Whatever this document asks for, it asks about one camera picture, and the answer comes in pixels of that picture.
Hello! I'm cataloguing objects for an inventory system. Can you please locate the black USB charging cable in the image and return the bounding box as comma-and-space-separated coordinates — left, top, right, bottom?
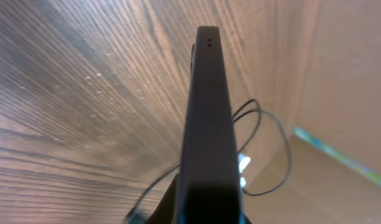
123, 98, 293, 223

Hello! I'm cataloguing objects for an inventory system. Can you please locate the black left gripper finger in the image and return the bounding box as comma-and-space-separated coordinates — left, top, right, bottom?
146, 174, 179, 224

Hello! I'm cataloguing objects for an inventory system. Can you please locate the Galaxy smartphone blue screen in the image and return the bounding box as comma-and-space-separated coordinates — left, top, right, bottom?
172, 26, 244, 223

